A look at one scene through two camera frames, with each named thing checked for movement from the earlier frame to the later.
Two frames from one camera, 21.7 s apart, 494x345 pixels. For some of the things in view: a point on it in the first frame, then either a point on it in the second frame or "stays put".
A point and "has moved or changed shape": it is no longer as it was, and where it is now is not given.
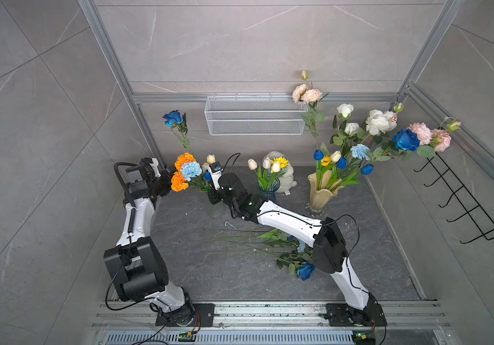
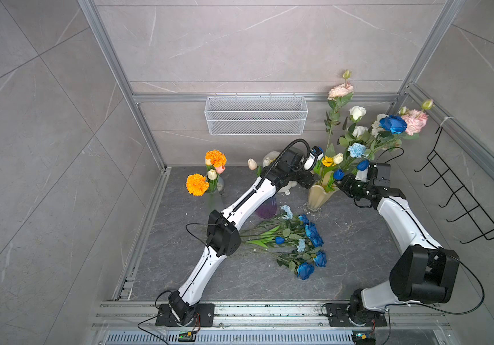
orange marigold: x=185 y=157 -> x=218 y=159
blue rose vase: x=406 y=139 -> x=394 y=123
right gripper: x=213 y=193 -> x=348 y=179
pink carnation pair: x=437 y=138 -> x=416 y=120
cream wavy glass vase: x=319 y=198 stays put
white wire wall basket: x=254 y=115 stays put
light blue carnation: x=360 y=151 stays put
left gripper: x=166 y=180 -> x=308 y=180
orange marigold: x=176 y=182 -> x=196 y=184
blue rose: x=177 y=121 has moved or changed shape
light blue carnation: x=191 y=169 has moved or changed shape
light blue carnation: x=301 y=247 stays put
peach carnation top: x=301 y=94 -> x=339 y=90
